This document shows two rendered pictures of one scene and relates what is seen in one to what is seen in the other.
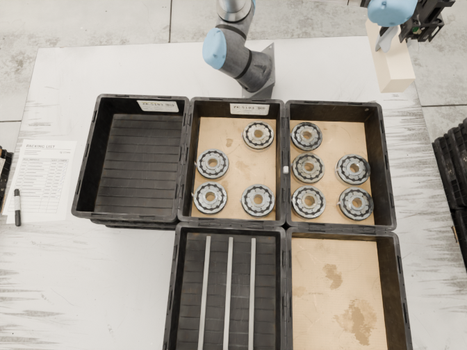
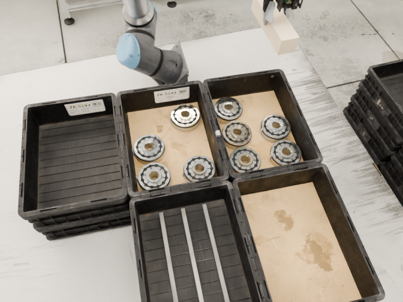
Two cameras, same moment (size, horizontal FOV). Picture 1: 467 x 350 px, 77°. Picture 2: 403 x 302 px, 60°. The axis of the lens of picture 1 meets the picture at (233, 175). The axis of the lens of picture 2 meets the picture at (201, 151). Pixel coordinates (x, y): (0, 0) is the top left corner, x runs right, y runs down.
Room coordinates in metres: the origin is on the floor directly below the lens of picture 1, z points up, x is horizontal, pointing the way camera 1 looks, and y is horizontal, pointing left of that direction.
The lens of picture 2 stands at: (-0.29, 0.12, 1.85)
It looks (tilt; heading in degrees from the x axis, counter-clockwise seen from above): 59 degrees down; 339
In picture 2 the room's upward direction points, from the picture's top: 3 degrees clockwise
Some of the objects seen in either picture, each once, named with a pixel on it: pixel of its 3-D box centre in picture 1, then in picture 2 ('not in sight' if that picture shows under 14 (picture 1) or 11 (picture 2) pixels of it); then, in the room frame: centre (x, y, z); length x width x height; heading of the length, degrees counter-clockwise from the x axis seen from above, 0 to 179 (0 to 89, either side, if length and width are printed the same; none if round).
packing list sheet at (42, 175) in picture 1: (40, 178); not in sight; (0.38, 0.72, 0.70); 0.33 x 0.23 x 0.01; 179
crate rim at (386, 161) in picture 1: (336, 161); (258, 120); (0.30, -0.30, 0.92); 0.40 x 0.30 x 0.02; 174
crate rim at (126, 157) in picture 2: (234, 157); (169, 134); (0.33, -0.01, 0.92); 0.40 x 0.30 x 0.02; 174
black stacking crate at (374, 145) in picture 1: (330, 167); (256, 128); (0.30, -0.30, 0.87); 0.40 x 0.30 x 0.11; 174
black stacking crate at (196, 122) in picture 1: (234, 163); (170, 142); (0.33, -0.01, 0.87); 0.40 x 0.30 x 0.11; 174
